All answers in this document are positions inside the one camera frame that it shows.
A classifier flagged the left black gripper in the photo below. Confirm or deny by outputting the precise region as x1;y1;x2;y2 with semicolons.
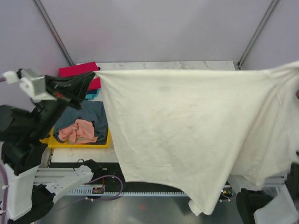
31;69;98;137

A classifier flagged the cream white t shirt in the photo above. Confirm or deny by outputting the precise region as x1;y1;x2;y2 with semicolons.
97;62;299;215

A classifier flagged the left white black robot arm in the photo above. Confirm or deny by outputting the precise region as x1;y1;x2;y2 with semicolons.
0;69;103;224

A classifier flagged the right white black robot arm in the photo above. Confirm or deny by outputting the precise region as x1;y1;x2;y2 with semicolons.
214;162;299;224

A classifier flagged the folded turquoise t shirt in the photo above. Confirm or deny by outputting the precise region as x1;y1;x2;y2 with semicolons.
85;88;101;100

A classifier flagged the folded magenta t shirt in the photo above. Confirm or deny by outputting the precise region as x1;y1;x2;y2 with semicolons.
59;62;101;91

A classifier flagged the grey blue t shirt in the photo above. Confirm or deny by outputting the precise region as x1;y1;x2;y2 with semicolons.
53;101;108;145

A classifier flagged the pink t shirt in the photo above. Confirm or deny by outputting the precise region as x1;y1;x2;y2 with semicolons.
58;119;98;144

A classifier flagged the yellow plastic tray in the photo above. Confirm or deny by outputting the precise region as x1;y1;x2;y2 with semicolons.
40;129;111;149

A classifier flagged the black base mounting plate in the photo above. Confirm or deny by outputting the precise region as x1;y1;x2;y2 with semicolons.
48;162;234;193

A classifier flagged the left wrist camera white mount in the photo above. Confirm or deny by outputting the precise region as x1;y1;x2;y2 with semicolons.
2;69;56;102

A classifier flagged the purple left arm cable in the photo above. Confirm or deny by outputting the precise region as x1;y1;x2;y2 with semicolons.
0;77;9;215

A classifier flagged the left aluminium frame post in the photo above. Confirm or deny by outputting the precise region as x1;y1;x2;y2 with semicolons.
32;0;75;66

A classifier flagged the aluminium frame post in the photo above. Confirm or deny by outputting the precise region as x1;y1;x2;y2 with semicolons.
32;0;75;66
234;0;280;70

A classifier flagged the aluminium extrusion rail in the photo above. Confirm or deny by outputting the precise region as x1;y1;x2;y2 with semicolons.
34;169;94;185

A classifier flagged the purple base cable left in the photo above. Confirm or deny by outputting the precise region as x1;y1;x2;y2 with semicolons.
49;175;124;212

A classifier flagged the white slotted cable duct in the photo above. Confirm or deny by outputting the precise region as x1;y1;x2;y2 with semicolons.
66;187;187;197

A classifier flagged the right aluminium frame post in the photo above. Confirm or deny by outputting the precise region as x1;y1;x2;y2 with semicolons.
234;0;280;70

